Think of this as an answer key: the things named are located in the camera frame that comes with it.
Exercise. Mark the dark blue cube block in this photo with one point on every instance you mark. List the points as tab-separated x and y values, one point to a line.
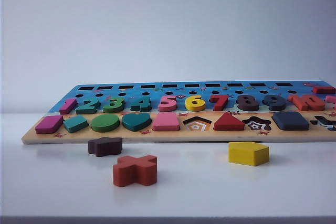
290	121

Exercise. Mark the pink number five piece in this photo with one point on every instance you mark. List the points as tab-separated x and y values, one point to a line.
168	107

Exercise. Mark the teal number four piece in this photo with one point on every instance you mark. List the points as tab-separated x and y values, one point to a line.
144	103

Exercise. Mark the pink trapezoid block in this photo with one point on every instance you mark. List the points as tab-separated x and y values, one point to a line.
166	123

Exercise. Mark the yellow number six piece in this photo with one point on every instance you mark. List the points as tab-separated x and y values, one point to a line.
195	108

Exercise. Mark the teal heart block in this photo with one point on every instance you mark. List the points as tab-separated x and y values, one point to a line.
136	122

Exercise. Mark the red number seven piece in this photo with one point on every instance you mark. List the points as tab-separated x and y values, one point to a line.
218	98

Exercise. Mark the wooden number shape puzzle board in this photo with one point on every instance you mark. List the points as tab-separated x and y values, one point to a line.
131	136

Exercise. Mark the green number three piece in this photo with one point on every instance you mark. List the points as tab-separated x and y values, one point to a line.
113	109

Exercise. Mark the red triangle block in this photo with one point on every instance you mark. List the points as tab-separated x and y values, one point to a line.
228	124

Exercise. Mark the green circle block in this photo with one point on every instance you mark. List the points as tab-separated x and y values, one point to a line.
105	123

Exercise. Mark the dark brown number eight piece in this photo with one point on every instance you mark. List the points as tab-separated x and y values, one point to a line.
246	108

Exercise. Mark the dark purple star block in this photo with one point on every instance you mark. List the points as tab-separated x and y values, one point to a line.
105	146

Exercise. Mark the orange cross block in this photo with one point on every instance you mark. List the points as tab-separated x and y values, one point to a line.
134	171

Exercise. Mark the teal number two piece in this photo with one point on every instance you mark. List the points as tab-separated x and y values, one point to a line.
88	110

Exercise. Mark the teal rectangle block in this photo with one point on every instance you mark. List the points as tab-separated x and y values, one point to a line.
76	125

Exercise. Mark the yellow pentagon block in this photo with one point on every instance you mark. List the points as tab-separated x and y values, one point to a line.
246	154

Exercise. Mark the magenta number one piece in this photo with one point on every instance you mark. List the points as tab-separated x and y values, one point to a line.
68	104

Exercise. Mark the dark blue number nine piece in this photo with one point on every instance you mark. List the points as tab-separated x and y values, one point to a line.
275	107

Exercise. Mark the magenta rectangle block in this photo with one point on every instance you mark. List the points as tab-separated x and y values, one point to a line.
48	125

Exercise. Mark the orange number ten piece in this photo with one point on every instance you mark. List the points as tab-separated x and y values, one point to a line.
299	104

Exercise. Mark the red rectangular bar piece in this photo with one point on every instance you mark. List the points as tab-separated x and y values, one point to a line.
325	89

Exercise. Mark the small pink puzzle piece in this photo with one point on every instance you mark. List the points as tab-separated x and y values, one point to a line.
331	98

